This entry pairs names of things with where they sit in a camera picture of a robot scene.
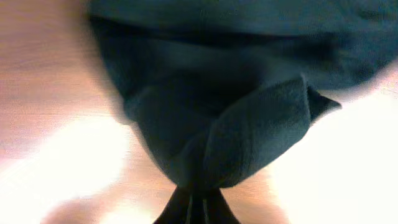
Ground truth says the dark green t-shirt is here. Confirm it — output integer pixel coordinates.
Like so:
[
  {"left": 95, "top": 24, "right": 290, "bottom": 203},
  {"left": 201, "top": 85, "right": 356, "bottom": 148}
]
[{"left": 87, "top": 0, "right": 397, "bottom": 189}]

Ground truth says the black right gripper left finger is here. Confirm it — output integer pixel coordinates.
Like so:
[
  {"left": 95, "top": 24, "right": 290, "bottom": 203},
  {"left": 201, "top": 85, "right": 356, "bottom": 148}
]
[{"left": 154, "top": 187, "right": 191, "bottom": 224}]

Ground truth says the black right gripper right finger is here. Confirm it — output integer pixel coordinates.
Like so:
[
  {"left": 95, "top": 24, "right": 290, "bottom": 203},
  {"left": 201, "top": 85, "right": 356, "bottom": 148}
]
[{"left": 202, "top": 189, "right": 240, "bottom": 224}]

